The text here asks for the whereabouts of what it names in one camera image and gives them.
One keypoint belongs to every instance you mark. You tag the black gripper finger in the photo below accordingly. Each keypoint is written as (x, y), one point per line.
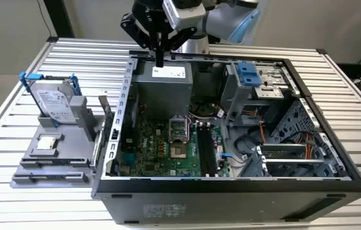
(180, 39)
(134, 31)

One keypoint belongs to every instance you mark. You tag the RAM stick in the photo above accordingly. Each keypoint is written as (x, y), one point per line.
(58, 163)
(49, 179)

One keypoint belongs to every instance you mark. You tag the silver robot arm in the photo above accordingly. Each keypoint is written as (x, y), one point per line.
(221, 21)

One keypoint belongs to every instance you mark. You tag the black RAM slot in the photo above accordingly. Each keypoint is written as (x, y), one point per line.
(209, 148)
(205, 148)
(213, 148)
(200, 148)

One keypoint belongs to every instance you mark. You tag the grey power supply unit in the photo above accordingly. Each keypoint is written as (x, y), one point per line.
(164, 95)

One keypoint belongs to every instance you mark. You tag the blue drive bay latch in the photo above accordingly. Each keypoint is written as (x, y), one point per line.
(246, 74)

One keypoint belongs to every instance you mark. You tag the metal optical drive cage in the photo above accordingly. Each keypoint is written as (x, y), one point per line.
(234, 95)

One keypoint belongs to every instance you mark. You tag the round CPU cooler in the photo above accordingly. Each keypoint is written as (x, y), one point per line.
(206, 109)

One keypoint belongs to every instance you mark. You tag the blue disk carrier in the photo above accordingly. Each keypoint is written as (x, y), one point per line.
(34, 76)

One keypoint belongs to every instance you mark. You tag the silver hard disk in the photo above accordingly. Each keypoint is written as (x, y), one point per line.
(53, 100)

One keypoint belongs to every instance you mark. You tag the CPU socket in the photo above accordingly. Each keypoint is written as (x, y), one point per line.
(178, 151)

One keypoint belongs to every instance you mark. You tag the white eight-pin connector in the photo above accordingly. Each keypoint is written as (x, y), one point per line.
(221, 149)

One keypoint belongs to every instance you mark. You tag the grey parts rack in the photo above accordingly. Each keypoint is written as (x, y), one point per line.
(74, 143)

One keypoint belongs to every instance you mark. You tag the blue expansion slot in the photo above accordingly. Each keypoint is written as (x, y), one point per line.
(128, 159)

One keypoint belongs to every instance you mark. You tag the green motherboard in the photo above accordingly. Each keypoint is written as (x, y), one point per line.
(180, 167)

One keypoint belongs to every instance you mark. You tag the black four-pin connector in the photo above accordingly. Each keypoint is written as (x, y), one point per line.
(222, 164)

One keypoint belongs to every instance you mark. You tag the silver CPU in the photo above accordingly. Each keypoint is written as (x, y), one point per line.
(46, 143)

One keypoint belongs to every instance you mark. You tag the black PC case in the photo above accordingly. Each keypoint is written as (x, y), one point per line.
(198, 206)

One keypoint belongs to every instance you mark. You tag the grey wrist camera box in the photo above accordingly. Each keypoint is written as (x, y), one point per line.
(182, 14)

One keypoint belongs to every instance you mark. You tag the black upright post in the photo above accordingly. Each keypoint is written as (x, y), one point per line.
(61, 19)

